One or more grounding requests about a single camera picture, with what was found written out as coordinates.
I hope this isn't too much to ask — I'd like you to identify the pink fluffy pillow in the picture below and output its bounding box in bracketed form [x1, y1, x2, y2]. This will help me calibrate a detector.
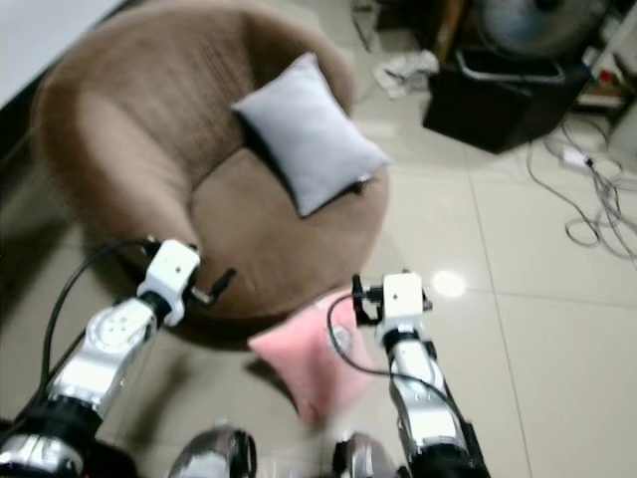
[248, 289, 379, 425]

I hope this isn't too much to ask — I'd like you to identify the brown round fabric sofa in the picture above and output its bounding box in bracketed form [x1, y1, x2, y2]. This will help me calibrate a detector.
[32, 0, 391, 322]

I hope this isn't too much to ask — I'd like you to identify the grey square pillow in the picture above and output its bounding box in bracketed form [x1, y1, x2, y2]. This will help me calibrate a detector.
[232, 53, 392, 218]

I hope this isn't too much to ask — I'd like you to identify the grey floor fan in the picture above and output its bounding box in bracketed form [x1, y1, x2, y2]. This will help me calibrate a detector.
[455, 0, 610, 85]

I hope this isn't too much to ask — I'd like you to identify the silver right robot leg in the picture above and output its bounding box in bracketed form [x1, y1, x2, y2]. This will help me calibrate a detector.
[333, 433, 409, 478]

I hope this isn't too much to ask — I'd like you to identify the silver robot leg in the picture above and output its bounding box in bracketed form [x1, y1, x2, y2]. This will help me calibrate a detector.
[167, 423, 258, 478]
[333, 433, 409, 478]

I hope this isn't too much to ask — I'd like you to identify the silver left robot leg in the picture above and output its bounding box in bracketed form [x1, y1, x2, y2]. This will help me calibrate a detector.
[167, 423, 258, 478]

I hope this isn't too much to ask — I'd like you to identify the crumpled white cloth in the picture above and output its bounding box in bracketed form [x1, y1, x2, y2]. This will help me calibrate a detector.
[373, 50, 441, 98]

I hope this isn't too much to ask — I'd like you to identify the black box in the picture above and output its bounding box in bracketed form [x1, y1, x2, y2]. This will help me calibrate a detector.
[421, 50, 590, 155]

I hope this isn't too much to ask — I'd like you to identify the white power adapter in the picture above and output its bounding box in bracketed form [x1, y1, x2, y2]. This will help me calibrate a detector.
[562, 147, 596, 168]

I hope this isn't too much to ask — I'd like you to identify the brown wooden furniture leg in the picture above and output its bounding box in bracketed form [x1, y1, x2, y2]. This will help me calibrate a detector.
[433, 0, 469, 61]

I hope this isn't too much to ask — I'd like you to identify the white table top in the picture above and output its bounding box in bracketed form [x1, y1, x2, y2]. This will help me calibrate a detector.
[0, 0, 130, 107]

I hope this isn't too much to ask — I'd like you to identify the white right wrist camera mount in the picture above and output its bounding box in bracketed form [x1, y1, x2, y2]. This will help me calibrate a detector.
[378, 271, 427, 345]

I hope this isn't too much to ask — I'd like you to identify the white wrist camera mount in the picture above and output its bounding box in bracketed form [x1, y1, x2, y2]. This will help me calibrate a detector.
[378, 271, 427, 345]
[136, 240, 201, 328]

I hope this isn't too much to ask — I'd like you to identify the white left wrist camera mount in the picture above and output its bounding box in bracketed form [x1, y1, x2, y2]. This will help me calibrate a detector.
[136, 240, 201, 328]

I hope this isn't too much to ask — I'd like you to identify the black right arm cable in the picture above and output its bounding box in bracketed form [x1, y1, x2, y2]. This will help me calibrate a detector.
[325, 297, 489, 469]

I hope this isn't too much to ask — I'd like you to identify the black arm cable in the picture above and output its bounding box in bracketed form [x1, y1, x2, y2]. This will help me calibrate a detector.
[325, 297, 489, 469]
[42, 238, 160, 399]

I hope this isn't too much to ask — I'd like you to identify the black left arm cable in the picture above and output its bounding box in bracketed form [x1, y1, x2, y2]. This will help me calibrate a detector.
[42, 238, 160, 399]

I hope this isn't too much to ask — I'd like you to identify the grey floor cable tangle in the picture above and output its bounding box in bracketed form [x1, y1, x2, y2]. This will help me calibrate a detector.
[526, 115, 637, 250]

